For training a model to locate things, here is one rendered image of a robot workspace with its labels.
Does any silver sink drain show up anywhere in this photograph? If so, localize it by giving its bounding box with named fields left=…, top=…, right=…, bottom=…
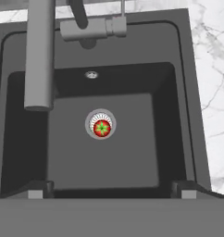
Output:
left=84, top=107, right=118, bottom=141

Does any grey sink tap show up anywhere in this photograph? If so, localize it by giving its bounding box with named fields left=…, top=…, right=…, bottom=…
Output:
left=23, top=0, right=128, bottom=112

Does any black kitchen sink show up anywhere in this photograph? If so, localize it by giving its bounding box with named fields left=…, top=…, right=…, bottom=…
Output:
left=0, top=7, right=212, bottom=200

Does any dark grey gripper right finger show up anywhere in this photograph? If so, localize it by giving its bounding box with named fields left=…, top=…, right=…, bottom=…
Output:
left=171, top=180, right=224, bottom=200

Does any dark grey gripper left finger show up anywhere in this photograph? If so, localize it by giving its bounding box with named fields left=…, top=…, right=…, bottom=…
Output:
left=2, top=180, right=55, bottom=200

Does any red tomato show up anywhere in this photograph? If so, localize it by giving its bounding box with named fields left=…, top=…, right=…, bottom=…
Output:
left=93, top=119, right=112, bottom=137

